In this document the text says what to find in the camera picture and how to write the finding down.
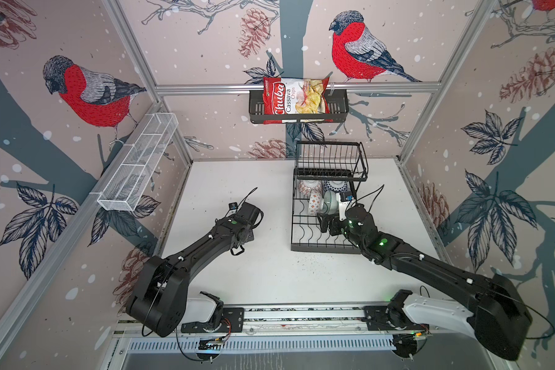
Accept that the orange diamond white bowl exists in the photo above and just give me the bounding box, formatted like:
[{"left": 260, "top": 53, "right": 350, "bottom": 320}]
[{"left": 308, "top": 191, "right": 324, "bottom": 215}]

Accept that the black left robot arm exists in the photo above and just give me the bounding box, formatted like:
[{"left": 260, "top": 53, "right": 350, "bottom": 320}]
[{"left": 126, "top": 202, "right": 264, "bottom": 337}]

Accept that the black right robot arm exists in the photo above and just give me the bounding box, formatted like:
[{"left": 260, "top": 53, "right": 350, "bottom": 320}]
[{"left": 318, "top": 205, "right": 533, "bottom": 361}]

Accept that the black two-tier dish rack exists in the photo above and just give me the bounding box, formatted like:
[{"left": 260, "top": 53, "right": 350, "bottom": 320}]
[{"left": 291, "top": 141, "right": 368, "bottom": 254}]

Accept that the red cassava chips bag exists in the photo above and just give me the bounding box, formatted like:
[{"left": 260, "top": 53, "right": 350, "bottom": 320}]
[{"left": 263, "top": 77, "right": 330, "bottom": 116}]

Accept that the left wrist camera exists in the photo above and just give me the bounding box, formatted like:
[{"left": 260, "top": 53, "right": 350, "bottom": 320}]
[{"left": 228, "top": 202, "right": 239, "bottom": 214}]

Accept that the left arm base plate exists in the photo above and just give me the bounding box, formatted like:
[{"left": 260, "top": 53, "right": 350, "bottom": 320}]
[{"left": 180, "top": 306, "right": 245, "bottom": 334}]

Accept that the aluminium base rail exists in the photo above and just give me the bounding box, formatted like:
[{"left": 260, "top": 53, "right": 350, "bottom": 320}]
[{"left": 113, "top": 302, "right": 473, "bottom": 336}]

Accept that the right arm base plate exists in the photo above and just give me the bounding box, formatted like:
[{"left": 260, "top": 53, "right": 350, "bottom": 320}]
[{"left": 362, "top": 305, "right": 430, "bottom": 331}]

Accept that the black wall basket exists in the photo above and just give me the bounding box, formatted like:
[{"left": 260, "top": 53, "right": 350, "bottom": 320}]
[{"left": 248, "top": 89, "right": 349, "bottom": 124}]

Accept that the white mesh wall shelf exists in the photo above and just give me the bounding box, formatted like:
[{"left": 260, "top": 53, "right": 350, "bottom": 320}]
[{"left": 97, "top": 113, "right": 178, "bottom": 212}]

